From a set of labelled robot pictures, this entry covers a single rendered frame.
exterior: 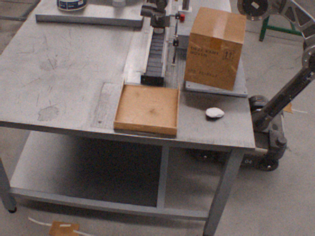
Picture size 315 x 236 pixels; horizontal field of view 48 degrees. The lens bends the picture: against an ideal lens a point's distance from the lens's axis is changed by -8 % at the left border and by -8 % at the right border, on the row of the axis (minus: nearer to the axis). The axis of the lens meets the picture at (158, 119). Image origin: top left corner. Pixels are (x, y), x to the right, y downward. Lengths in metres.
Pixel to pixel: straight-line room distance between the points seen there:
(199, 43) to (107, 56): 0.54
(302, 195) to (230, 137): 1.15
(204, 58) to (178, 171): 1.01
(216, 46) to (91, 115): 0.62
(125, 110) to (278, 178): 1.37
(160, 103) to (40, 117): 0.54
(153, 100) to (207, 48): 0.34
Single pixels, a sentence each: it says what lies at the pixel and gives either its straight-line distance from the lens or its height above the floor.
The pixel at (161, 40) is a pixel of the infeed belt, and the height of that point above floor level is 0.88.
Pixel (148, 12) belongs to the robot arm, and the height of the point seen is 1.08.
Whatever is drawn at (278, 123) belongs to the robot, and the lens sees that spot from 2.70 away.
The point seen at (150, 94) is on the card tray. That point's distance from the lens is 1.76.
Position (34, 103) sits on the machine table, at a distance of 1.75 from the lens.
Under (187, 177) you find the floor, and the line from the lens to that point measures 2.51.
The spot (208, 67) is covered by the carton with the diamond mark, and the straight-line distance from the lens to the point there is 1.77.
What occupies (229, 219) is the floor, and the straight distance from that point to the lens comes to 2.37.
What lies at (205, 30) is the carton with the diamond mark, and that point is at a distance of 1.73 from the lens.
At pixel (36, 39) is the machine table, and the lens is 2.22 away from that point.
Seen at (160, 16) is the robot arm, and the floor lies 1.07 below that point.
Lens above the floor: 1.94
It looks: 43 degrees down
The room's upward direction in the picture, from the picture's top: 6 degrees clockwise
